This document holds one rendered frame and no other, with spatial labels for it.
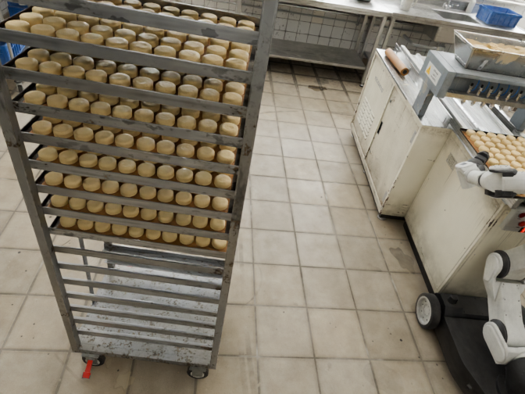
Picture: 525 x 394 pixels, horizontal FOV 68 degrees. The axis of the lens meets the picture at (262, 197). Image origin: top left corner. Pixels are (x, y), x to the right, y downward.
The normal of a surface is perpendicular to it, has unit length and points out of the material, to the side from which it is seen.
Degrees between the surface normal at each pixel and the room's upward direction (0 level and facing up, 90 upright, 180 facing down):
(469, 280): 90
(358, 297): 0
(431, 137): 90
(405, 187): 90
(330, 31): 90
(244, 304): 0
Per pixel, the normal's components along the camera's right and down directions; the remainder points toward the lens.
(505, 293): 0.13, -0.27
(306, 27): 0.05, 0.66
